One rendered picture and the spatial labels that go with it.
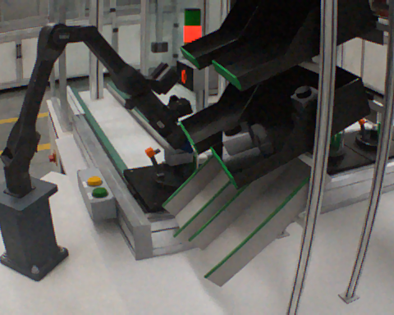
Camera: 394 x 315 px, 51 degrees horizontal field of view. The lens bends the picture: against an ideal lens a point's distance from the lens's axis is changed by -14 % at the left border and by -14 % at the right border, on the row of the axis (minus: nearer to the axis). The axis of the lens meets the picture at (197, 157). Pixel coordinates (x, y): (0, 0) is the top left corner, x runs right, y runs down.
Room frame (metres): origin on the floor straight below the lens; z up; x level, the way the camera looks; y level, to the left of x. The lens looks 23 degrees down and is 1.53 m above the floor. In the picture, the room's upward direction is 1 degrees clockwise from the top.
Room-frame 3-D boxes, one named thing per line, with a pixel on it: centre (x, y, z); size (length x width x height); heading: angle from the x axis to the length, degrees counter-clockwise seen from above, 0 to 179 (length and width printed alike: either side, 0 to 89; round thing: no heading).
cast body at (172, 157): (1.15, 0.04, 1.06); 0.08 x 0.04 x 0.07; 114
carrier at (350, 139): (1.45, -0.63, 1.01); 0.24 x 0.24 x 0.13; 24
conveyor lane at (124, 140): (1.43, 0.15, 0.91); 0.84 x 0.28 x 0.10; 24
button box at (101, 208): (1.13, 0.28, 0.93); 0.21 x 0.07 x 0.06; 24
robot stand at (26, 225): (0.88, 0.42, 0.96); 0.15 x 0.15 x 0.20; 66
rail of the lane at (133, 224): (1.33, 0.30, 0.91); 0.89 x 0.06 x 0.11; 24
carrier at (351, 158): (1.35, -0.41, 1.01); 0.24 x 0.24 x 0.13; 24
